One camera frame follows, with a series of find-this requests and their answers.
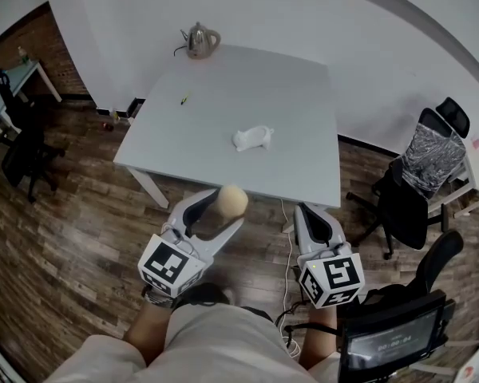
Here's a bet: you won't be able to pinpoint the black chair with rounded headrest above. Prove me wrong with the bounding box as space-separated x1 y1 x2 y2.
358 229 465 309

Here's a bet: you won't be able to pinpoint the person's right forearm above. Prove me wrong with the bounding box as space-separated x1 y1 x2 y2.
298 305 341 369

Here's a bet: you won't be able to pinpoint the black office chair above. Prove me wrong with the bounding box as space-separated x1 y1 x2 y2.
0 68 67 204

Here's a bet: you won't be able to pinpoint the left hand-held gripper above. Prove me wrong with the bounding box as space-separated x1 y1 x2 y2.
137 188 245 299

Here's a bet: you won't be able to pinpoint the white cat-shaped soap dish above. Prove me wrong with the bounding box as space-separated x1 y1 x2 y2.
232 124 275 153

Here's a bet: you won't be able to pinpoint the braided wristband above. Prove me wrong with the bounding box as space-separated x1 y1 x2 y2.
141 284 176 309

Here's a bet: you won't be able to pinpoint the white table leg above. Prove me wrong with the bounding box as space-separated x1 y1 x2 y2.
127 165 170 210

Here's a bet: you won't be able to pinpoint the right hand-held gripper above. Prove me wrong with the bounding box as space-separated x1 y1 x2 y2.
294 202 366 310

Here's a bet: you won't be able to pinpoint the black chair with mesh back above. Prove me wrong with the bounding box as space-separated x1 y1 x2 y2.
346 96 472 260

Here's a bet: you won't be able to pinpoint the black box at wall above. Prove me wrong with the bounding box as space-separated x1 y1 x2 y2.
125 97 146 120

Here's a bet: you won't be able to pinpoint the white side desk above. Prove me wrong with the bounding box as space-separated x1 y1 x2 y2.
0 59 63 135

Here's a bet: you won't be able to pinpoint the person's left forearm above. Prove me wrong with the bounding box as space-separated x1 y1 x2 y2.
123 293 177 369

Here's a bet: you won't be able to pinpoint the black screen with timer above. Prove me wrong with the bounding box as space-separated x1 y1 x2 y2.
336 289 449 383

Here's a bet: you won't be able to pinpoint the white floor cable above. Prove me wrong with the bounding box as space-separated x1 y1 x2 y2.
275 197 303 357

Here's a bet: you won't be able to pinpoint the black wrist strap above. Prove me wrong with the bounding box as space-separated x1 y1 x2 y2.
283 322 338 334

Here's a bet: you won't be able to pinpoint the steel electric kettle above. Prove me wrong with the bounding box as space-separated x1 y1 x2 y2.
179 21 223 61

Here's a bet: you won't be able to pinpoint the beige bar of soap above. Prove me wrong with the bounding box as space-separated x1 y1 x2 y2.
217 184 250 219

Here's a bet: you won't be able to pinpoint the person's black shoe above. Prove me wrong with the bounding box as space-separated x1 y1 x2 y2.
174 282 232 307

